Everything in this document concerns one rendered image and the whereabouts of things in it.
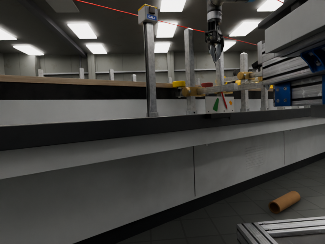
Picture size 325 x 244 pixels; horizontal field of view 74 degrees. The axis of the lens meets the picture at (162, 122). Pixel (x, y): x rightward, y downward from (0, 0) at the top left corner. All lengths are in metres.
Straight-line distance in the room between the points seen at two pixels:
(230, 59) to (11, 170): 11.17
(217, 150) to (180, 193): 0.44
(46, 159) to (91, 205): 0.42
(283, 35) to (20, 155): 0.89
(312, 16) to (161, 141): 0.78
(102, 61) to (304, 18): 10.58
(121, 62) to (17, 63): 4.50
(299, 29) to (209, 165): 1.22
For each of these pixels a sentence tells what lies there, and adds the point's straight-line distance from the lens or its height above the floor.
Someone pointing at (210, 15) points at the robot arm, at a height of 1.22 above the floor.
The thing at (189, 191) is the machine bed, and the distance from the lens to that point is 1.56.
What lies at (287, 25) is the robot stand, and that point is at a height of 0.92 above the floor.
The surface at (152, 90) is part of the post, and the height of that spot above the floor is 0.83.
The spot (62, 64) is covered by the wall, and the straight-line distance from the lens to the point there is 11.43.
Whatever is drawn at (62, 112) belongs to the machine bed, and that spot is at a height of 0.74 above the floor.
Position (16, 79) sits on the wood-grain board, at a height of 0.88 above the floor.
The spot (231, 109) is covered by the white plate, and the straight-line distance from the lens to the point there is 1.43.
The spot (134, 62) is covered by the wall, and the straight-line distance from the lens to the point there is 10.79.
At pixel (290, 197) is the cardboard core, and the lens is 1.87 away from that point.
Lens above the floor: 0.72
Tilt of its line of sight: 3 degrees down
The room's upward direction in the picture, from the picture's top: 2 degrees counter-clockwise
